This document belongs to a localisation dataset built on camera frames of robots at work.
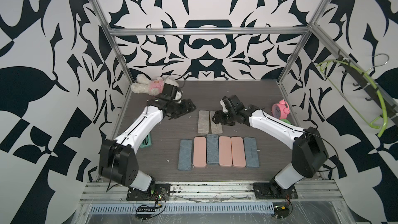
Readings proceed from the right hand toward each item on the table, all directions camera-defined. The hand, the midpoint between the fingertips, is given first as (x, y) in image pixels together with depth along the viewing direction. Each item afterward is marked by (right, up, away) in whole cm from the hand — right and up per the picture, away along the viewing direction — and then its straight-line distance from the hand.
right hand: (214, 117), depth 86 cm
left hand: (-13, +6, -2) cm, 15 cm away
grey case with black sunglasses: (-6, -5, +8) cm, 11 cm away
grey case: (+19, -20, -4) cm, 28 cm away
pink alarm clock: (+40, +3, +7) cm, 41 cm away
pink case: (+6, -18, -1) cm, 19 cm away
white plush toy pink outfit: (-45, +19, +19) cm, 52 cm away
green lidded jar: (+44, -3, +8) cm, 44 cm away
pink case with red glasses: (-8, -19, -1) cm, 20 cm away
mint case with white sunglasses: (-1, -17, -1) cm, 17 cm away
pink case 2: (+13, -19, +1) cm, 23 cm away
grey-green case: (-38, -14, +3) cm, 41 cm away
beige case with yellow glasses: (+2, -7, +6) cm, 10 cm away
